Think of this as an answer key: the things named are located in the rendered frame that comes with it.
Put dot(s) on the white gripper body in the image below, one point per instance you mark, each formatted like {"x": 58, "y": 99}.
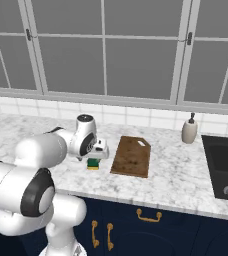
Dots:
{"x": 98, "y": 154}

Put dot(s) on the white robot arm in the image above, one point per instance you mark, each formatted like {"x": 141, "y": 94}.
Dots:
{"x": 36, "y": 151}

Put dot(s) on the green and yellow sponge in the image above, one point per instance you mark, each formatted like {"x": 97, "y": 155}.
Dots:
{"x": 93, "y": 163}

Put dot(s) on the brown wooden cutting board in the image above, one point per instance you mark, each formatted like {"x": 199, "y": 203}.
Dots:
{"x": 131, "y": 157}

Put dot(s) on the navy cupboard door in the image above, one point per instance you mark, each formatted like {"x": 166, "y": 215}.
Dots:
{"x": 87, "y": 230}
{"x": 219, "y": 238}
{"x": 152, "y": 241}

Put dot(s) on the beige soap dispenser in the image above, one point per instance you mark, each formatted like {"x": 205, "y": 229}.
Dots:
{"x": 189, "y": 131}

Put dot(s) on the grey framed window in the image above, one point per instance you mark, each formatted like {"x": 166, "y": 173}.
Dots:
{"x": 136, "y": 66}

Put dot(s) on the navy drawer front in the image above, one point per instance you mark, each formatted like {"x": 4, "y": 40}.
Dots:
{"x": 172, "y": 216}

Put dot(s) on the black sink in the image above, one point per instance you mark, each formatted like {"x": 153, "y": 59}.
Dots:
{"x": 224, "y": 165}

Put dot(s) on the dark window latch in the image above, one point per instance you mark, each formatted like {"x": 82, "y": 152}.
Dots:
{"x": 189, "y": 38}
{"x": 28, "y": 34}

